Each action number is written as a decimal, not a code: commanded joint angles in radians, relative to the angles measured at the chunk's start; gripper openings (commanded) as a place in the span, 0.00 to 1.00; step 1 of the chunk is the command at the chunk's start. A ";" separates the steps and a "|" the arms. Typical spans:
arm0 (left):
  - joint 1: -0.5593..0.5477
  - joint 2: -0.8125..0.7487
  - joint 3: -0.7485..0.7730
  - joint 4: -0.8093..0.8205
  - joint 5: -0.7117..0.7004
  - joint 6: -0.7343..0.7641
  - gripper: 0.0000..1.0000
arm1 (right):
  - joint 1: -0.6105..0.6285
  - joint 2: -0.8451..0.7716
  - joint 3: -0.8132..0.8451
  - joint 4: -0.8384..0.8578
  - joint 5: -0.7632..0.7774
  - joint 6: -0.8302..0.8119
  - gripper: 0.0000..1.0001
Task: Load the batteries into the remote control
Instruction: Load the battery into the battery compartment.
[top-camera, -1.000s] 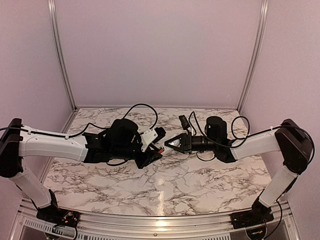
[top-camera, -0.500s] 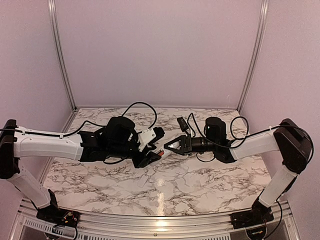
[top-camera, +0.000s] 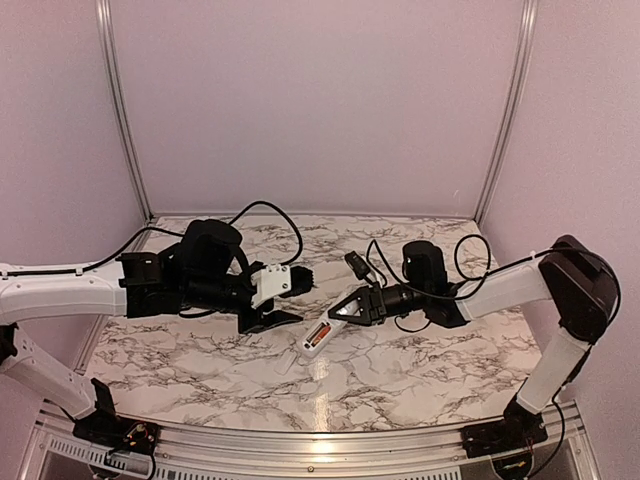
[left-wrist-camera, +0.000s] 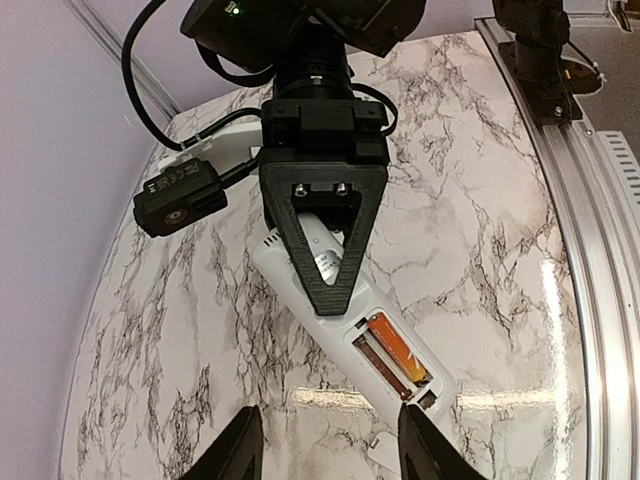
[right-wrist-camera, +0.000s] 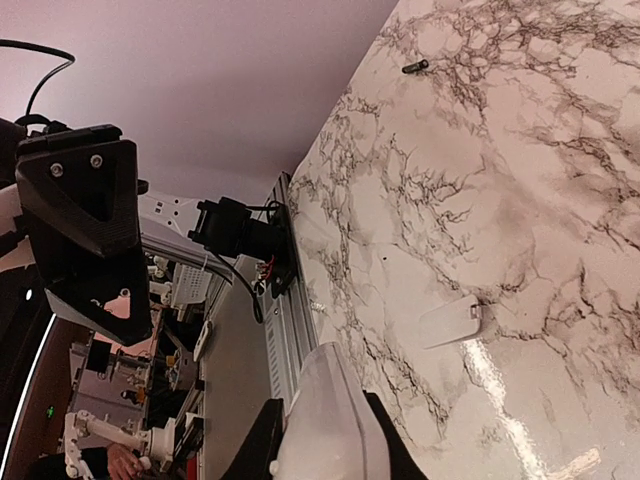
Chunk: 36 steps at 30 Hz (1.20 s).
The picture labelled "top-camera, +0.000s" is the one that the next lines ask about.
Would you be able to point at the left aluminium frame post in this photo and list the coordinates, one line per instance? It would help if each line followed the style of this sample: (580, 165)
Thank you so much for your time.
(109, 51)

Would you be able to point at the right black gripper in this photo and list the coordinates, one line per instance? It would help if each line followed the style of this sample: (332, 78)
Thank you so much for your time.
(375, 305)

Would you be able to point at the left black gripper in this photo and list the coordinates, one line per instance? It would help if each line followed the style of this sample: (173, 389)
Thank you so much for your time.
(265, 320)

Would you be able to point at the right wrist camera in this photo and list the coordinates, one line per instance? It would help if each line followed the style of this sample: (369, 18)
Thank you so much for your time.
(358, 266)

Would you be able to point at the white remote control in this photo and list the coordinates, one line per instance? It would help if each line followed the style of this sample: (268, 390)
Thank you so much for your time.
(334, 316)

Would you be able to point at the aluminium frame post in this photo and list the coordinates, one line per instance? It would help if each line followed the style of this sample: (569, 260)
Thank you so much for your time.
(515, 92)
(109, 51)

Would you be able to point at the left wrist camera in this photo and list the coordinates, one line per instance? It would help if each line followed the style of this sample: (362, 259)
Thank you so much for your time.
(278, 280)

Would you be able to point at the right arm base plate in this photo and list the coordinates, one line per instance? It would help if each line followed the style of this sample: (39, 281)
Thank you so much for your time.
(500, 436)

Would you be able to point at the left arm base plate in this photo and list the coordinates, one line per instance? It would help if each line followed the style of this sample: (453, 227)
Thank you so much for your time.
(122, 434)

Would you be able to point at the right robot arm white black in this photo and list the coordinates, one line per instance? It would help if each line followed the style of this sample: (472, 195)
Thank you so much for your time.
(582, 285)

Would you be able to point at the front aluminium rail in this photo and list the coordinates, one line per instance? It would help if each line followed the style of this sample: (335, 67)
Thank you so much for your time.
(191, 452)

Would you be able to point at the orange AAA battery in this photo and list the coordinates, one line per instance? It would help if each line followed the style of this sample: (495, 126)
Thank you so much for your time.
(319, 334)

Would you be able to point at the right aluminium frame post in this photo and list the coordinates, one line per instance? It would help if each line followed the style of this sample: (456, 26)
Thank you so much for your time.
(515, 92)

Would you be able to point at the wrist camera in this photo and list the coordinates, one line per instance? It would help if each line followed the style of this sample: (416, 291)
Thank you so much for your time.
(358, 266)
(278, 280)

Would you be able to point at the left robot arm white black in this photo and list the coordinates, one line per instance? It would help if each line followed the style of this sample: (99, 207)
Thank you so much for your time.
(206, 269)

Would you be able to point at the white battery cover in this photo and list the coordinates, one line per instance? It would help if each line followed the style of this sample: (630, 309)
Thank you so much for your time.
(285, 362)

